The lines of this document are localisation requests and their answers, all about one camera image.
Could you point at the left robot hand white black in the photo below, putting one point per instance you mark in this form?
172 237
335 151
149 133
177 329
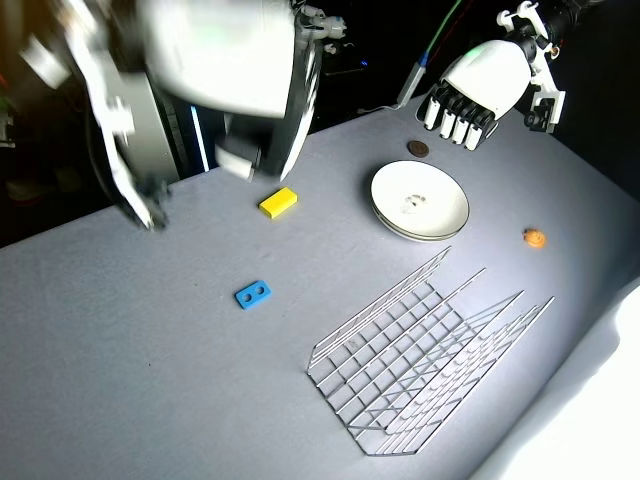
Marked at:
480 80

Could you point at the white plate dark rim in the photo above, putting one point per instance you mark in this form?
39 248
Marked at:
400 232
420 200

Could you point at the grey plug blue tip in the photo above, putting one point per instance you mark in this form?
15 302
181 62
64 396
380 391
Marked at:
412 80

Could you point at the brown round cookie toy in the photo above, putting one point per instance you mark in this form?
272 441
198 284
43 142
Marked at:
417 148

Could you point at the black box blue light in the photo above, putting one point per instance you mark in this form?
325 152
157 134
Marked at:
345 62

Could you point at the white gadget in background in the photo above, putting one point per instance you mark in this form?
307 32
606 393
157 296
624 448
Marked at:
327 25

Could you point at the orange swirl cookie toy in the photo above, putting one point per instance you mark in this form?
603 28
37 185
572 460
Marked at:
536 239

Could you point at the yellow rectangular block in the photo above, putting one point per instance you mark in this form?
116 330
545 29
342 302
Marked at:
277 202

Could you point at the blue block with two holes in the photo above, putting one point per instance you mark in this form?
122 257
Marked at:
252 295

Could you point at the white robot column blue strip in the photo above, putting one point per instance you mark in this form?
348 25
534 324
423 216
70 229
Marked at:
155 145

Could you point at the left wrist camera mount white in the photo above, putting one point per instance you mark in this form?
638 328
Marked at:
547 105

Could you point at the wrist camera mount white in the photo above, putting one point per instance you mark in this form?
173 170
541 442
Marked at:
547 105
125 165

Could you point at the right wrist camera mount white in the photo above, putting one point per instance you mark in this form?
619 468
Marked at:
125 165

